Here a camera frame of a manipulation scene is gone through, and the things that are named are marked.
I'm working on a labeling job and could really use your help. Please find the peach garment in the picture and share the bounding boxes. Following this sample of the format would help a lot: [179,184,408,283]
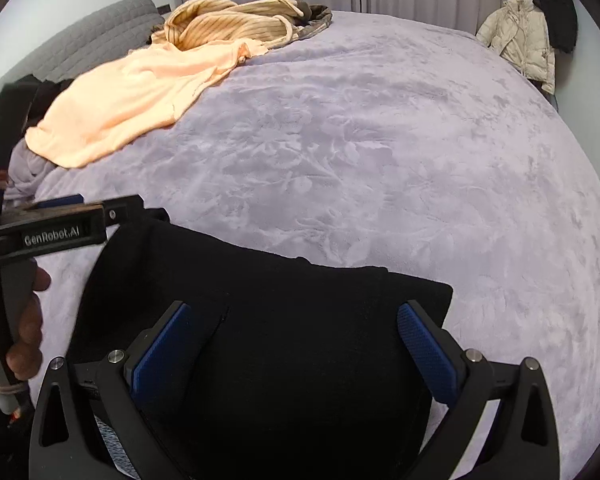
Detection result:
[25,39,271,168]

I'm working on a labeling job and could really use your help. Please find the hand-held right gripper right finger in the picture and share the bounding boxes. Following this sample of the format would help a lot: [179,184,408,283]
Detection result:
[396,300,561,480]

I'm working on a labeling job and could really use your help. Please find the beige striped garment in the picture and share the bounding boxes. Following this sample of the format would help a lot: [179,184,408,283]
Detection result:
[151,0,306,53]

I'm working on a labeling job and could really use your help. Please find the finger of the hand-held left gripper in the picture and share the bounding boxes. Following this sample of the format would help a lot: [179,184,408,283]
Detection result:
[104,194,170,227]

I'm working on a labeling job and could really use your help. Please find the black pants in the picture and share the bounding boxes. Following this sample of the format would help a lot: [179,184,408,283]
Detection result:
[70,215,453,480]

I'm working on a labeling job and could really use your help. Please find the person's left hand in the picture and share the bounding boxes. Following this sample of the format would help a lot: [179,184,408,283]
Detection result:
[5,266,52,385]

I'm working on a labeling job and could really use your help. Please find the grey fleece blanket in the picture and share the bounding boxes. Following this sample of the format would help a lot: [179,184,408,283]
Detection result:
[5,142,63,201]

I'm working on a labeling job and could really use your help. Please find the grey quilted headboard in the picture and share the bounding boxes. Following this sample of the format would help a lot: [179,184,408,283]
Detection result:
[0,0,166,106]

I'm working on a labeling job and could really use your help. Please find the black hanging garment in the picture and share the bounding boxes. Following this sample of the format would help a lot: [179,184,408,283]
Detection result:
[527,0,578,53]

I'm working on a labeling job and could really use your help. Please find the cream puffer jacket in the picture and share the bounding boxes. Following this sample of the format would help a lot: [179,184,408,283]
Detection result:
[476,0,556,95]

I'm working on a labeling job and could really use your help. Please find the pile of black clothing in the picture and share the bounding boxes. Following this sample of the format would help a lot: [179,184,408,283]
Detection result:
[0,74,76,131]

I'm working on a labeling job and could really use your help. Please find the lavender plush blanket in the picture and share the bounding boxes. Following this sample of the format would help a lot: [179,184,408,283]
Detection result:
[5,10,600,480]

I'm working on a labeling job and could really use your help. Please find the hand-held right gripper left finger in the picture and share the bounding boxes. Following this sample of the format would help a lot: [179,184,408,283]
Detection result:
[28,301,194,480]

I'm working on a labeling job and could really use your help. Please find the grey-brown garment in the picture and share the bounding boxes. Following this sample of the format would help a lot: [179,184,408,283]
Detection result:
[292,2,333,41]

